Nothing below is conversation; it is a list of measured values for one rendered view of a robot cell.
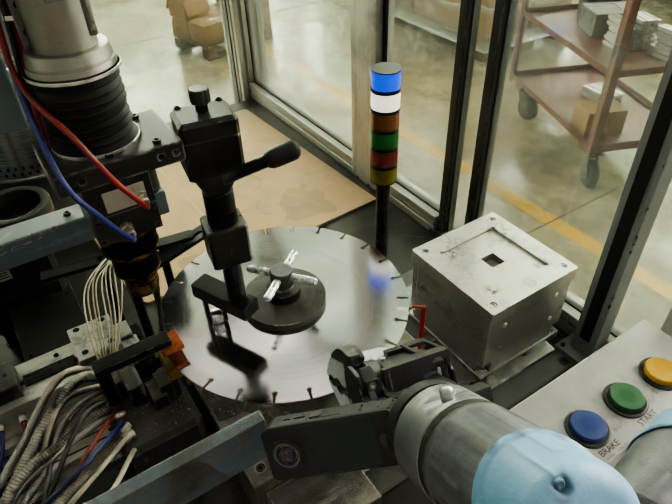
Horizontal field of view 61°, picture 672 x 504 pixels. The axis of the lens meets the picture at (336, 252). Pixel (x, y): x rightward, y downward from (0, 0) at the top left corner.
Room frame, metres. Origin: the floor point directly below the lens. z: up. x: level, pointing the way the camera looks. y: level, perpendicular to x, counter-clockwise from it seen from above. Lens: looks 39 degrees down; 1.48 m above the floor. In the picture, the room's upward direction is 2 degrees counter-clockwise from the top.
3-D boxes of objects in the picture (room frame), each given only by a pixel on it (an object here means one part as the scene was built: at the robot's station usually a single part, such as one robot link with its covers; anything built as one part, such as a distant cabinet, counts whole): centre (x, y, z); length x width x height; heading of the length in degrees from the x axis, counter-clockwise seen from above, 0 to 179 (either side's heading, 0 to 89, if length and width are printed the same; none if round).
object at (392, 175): (0.82, -0.08, 0.98); 0.05 x 0.04 x 0.03; 32
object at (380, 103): (0.82, -0.08, 1.11); 0.05 x 0.04 x 0.03; 32
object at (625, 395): (0.41, -0.34, 0.90); 0.04 x 0.04 x 0.02
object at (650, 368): (0.45, -0.40, 0.90); 0.04 x 0.04 x 0.02
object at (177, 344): (0.45, 0.24, 0.95); 0.10 x 0.03 x 0.07; 122
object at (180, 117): (0.50, 0.12, 1.17); 0.06 x 0.05 x 0.20; 113
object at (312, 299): (0.56, 0.07, 0.96); 0.11 x 0.11 x 0.03
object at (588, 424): (0.38, -0.28, 0.90); 0.04 x 0.04 x 0.02
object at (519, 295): (0.68, -0.24, 0.82); 0.18 x 0.18 x 0.15; 32
